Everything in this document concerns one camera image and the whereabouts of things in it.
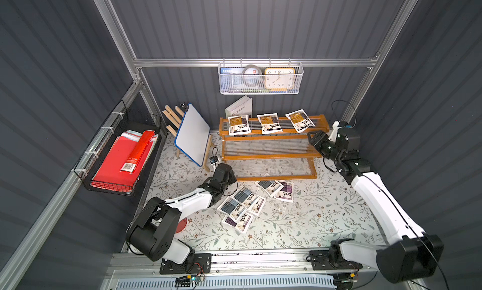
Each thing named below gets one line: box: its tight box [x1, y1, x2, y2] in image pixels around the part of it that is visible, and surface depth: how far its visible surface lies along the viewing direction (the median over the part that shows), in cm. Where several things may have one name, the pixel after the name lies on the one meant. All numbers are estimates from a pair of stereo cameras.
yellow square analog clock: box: [264, 67, 296, 92], surface depth 90 cm
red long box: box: [120, 130, 156, 174], surface depth 74 cm
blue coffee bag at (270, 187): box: [254, 179, 284, 197], surface depth 96 cm
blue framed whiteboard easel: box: [161, 101, 214, 173], surface depth 93 cm
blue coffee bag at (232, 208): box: [216, 197, 246, 220], surface depth 88 cm
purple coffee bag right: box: [274, 179, 295, 203], surface depth 93 cm
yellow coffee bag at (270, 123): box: [256, 112, 284, 135], surface depth 84 cm
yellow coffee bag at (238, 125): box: [227, 114, 252, 136], surface depth 82 cm
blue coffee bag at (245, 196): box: [231, 185, 260, 210], surface depth 92 cm
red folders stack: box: [90, 130, 159, 193], surface depth 73 cm
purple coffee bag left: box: [221, 212, 255, 234], surface depth 84 cm
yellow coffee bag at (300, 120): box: [284, 108, 316, 134], surface depth 83 cm
